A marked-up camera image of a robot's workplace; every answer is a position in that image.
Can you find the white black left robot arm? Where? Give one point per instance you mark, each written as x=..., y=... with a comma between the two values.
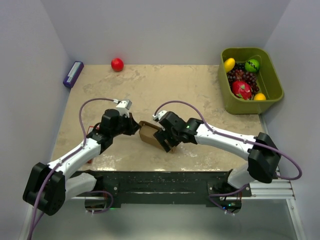
x=50, y=185

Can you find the aluminium rail frame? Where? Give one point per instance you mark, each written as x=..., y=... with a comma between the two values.
x=50, y=185

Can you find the brown cardboard box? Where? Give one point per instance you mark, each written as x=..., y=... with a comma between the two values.
x=146, y=133

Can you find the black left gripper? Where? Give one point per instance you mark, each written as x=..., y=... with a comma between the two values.
x=133, y=126

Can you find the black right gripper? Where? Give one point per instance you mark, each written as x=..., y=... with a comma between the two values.
x=161, y=136

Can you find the red rectangular box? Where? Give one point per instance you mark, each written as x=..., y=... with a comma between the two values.
x=92, y=142

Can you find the green plastic bin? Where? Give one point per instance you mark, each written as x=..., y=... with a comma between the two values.
x=268, y=82

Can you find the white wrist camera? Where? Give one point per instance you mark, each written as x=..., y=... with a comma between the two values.
x=123, y=107
x=158, y=116

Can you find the red dragon fruit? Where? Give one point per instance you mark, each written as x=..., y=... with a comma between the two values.
x=242, y=90

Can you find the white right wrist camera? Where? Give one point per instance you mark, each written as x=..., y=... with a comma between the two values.
x=158, y=116

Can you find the yellow lemon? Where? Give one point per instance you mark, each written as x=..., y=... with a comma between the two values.
x=229, y=64

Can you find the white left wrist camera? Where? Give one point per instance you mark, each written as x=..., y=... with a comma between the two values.
x=123, y=107

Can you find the green striped toy ball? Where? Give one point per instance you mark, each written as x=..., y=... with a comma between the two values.
x=252, y=65

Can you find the red tomato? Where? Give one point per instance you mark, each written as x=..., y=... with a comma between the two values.
x=117, y=64

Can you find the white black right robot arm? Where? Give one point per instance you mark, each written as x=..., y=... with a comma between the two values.
x=259, y=152

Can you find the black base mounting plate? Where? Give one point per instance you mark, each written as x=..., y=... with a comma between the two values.
x=166, y=188

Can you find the dark red grapes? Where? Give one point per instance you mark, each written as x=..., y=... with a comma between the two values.
x=238, y=73

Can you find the small orange fruit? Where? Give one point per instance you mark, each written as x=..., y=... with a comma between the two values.
x=259, y=97

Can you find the purple rectangular box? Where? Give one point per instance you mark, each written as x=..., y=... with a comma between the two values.
x=73, y=74

